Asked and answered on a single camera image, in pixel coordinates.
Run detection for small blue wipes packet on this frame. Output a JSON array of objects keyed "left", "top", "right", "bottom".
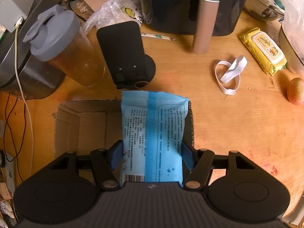
[{"left": 120, "top": 91, "right": 189, "bottom": 185}]

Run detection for open cardboard box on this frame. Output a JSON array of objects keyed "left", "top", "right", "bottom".
[{"left": 52, "top": 98, "right": 196, "bottom": 159}]

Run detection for black phone stand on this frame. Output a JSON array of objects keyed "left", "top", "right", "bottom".
[{"left": 96, "top": 21, "right": 156, "bottom": 89}]

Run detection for white elastic band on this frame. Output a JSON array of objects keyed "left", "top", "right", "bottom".
[{"left": 214, "top": 56, "right": 248, "bottom": 96}]

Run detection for wrapped chopsticks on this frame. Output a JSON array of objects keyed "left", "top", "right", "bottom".
[{"left": 141, "top": 32, "right": 176, "bottom": 41}]

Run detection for yellow wet wipes pack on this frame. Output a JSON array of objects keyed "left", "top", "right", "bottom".
[{"left": 239, "top": 28, "right": 287, "bottom": 76}]

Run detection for clear shaker bottle grey lid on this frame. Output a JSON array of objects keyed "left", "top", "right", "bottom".
[{"left": 23, "top": 5, "right": 105, "bottom": 87}]

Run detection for white bowl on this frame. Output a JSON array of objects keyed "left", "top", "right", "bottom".
[{"left": 278, "top": 26, "right": 303, "bottom": 76}]

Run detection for white plastic bag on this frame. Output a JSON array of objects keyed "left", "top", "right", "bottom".
[{"left": 82, "top": 0, "right": 143, "bottom": 34}]

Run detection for black air fryer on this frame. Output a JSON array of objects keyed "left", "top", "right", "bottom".
[{"left": 141, "top": 0, "right": 246, "bottom": 54}]

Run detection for white power adapter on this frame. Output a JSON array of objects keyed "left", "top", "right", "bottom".
[{"left": 1, "top": 0, "right": 34, "bottom": 33}]

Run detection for black thin cable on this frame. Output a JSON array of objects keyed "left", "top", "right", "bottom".
[{"left": 2, "top": 92, "right": 27, "bottom": 183}]

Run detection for white charging cable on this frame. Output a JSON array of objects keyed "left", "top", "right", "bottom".
[{"left": 14, "top": 16, "right": 35, "bottom": 172}]

